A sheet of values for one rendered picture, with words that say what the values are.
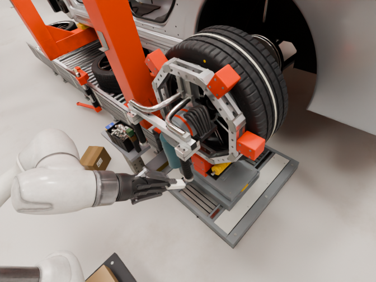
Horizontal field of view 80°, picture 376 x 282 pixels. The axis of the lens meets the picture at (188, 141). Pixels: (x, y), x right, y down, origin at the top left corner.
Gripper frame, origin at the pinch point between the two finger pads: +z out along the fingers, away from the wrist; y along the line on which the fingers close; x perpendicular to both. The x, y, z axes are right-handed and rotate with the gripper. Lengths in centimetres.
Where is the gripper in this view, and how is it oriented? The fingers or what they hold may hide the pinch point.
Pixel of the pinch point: (174, 184)
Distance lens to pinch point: 73.6
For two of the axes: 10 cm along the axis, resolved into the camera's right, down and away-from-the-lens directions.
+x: 4.9, 5.7, -6.6
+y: -4.2, 8.2, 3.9
